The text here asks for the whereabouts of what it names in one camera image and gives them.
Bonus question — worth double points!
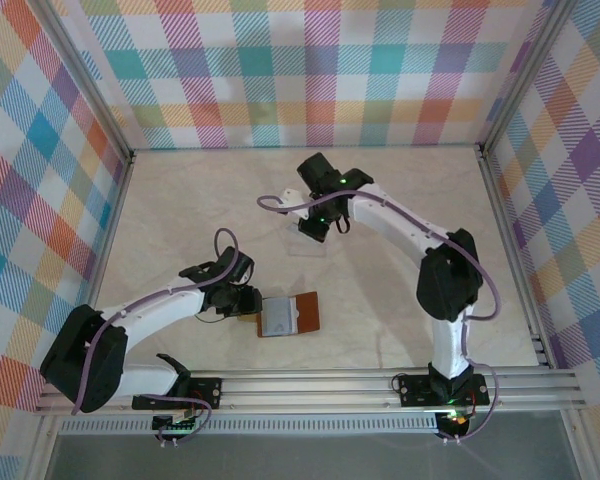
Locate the aluminium frame post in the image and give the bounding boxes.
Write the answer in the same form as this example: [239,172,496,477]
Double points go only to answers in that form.
[32,0,136,166]
[477,0,581,159]

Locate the grey slotted cable duct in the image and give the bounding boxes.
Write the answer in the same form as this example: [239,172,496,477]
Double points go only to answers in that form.
[58,417,440,437]

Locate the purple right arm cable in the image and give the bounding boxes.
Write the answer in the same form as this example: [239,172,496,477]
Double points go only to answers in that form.
[256,185,502,445]

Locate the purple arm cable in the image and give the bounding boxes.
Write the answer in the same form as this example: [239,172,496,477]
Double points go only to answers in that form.
[71,227,257,446]
[256,185,502,445]

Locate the clear acrylic card stand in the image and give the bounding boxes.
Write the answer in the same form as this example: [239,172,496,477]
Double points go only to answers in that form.
[285,219,327,259]

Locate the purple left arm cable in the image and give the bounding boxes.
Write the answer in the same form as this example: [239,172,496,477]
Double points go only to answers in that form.
[71,227,257,446]

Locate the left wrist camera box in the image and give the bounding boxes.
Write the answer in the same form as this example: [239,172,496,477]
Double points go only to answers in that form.
[222,248,257,286]

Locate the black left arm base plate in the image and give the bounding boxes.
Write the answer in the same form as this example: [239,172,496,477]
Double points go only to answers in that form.
[131,377,224,412]

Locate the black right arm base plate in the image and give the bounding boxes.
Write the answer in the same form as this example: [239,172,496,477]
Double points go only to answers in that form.
[396,372,492,407]

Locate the long aluminium base rail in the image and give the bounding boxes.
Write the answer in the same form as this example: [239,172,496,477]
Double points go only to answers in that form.
[33,368,582,417]

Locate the aluminium table side rail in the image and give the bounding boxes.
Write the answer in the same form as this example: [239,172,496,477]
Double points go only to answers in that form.
[477,144,556,370]
[67,152,137,374]

